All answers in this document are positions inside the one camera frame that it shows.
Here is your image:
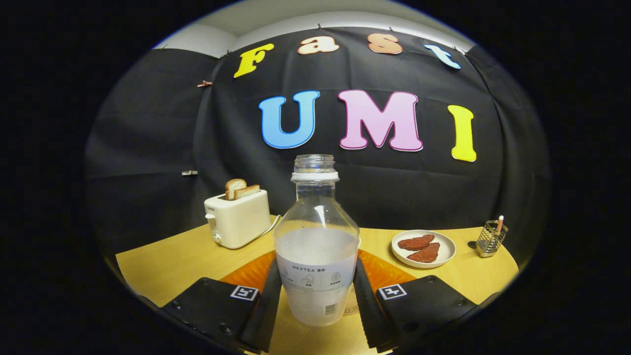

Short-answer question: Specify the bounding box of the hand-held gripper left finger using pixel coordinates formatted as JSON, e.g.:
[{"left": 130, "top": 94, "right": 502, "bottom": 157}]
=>
[{"left": 162, "top": 250, "right": 282, "bottom": 353}]

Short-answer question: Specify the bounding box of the cream toaster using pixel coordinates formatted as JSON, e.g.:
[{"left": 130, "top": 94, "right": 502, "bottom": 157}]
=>
[{"left": 204, "top": 189, "right": 272, "bottom": 249}]

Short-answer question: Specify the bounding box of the wooden table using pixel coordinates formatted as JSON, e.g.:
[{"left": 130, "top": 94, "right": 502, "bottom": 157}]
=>
[{"left": 116, "top": 214, "right": 519, "bottom": 355}]

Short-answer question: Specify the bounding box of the black backdrop cloth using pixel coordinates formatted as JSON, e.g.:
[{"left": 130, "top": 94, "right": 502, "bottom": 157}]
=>
[{"left": 84, "top": 27, "right": 550, "bottom": 277}]

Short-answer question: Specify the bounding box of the clear juice bottle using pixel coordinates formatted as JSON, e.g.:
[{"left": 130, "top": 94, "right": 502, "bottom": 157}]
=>
[{"left": 274, "top": 154, "right": 359, "bottom": 327}]

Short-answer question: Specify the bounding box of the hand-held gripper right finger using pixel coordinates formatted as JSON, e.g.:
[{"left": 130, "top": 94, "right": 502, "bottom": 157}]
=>
[{"left": 351, "top": 250, "right": 476, "bottom": 353}]

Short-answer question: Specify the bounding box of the metal wire basket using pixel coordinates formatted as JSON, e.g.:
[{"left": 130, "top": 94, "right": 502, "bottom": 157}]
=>
[{"left": 476, "top": 220, "right": 508, "bottom": 258}]

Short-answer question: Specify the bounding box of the white plate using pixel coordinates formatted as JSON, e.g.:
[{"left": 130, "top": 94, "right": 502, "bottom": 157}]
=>
[{"left": 391, "top": 230, "right": 456, "bottom": 269}]

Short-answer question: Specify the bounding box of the brown meat patty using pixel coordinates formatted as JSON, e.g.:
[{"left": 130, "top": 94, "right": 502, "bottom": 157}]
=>
[
  {"left": 397, "top": 235, "right": 435, "bottom": 251},
  {"left": 407, "top": 242, "right": 440, "bottom": 263}
]

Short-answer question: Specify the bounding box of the white toaster cable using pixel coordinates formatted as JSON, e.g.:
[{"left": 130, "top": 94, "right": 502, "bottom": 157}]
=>
[{"left": 256, "top": 214, "right": 281, "bottom": 240}]

